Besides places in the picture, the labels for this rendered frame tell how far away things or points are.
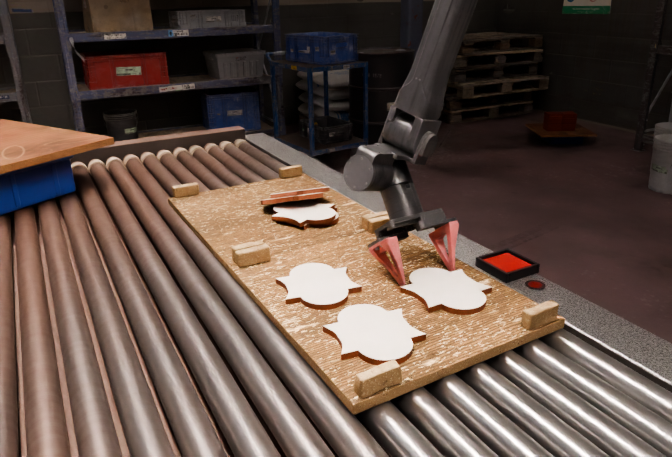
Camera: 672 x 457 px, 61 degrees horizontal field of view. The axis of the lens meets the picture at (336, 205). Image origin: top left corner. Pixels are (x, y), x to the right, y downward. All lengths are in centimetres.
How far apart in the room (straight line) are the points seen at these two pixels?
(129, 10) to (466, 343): 477
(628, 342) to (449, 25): 51
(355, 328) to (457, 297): 17
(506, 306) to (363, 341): 24
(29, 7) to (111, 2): 85
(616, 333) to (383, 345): 34
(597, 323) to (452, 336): 23
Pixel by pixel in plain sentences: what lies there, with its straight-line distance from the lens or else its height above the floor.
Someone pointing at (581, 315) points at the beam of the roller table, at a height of 91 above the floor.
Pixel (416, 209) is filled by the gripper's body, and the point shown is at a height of 104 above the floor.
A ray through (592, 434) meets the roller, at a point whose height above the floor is 91.
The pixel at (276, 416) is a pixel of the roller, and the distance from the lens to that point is 71.
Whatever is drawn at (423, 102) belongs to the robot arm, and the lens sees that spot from 91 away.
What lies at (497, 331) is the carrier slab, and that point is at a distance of 83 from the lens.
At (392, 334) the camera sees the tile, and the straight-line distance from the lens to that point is 78.
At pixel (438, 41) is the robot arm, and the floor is 130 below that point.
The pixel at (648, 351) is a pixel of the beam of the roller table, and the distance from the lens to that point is 89.
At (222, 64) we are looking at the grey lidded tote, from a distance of 541.
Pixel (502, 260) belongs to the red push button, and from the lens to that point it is 104.
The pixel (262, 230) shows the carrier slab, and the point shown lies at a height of 94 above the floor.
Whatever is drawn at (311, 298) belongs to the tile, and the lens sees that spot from 86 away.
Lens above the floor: 137
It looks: 20 degrees down
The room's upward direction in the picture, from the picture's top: 1 degrees counter-clockwise
